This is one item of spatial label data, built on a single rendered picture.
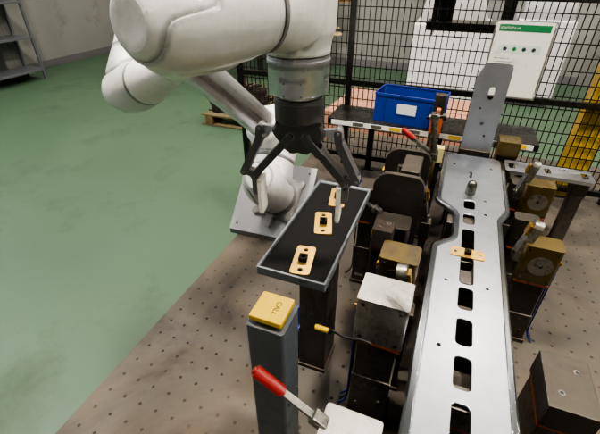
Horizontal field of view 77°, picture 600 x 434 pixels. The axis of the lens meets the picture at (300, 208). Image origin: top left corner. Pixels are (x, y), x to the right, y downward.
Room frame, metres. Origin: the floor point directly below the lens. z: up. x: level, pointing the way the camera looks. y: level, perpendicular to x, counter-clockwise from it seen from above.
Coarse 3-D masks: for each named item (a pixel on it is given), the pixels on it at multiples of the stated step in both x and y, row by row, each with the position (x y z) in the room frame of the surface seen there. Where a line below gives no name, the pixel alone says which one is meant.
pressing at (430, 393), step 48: (480, 192) 1.10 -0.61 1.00; (480, 240) 0.84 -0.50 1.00; (432, 288) 0.65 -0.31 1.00; (480, 288) 0.65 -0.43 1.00; (432, 336) 0.52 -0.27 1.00; (480, 336) 0.52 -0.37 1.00; (432, 384) 0.41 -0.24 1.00; (480, 384) 0.41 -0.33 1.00; (432, 432) 0.33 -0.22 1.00; (480, 432) 0.33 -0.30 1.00
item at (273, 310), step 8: (264, 296) 0.47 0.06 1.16; (272, 296) 0.47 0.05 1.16; (280, 296) 0.47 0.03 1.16; (256, 304) 0.46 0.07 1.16; (264, 304) 0.46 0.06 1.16; (272, 304) 0.46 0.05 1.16; (280, 304) 0.46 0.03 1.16; (288, 304) 0.46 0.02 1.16; (256, 312) 0.44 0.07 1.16; (264, 312) 0.44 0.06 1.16; (272, 312) 0.44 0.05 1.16; (280, 312) 0.44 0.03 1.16; (288, 312) 0.44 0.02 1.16; (256, 320) 0.43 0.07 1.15; (264, 320) 0.42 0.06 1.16; (272, 320) 0.42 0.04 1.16; (280, 320) 0.42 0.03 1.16; (280, 328) 0.41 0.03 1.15
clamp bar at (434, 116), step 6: (432, 114) 1.26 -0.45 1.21; (438, 114) 1.27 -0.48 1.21; (444, 114) 1.26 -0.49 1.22; (432, 120) 1.26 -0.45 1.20; (444, 120) 1.25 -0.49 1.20; (432, 126) 1.26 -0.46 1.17; (432, 132) 1.26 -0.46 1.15; (432, 138) 1.26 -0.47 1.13; (432, 144) 1.26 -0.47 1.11; (432, 150) 1.25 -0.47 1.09
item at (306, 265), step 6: (300, 246) 0.61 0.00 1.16; (306, 246) 0.61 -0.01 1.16; (300, 252) 0.59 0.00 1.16; (306, 252) 0.59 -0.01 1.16; (312, 252) 0.59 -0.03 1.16; (294, 258) 0.57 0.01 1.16; (300, 258) 0.56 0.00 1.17; (306, 258) 0.56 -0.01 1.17; (312, 258) 0.57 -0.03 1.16; (294, 264) 0.55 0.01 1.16; (300, 264) 0.55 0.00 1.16; (306, 264) 0.55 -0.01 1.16; (294, 270) 0.54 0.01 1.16; (306, 270) 0.54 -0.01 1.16
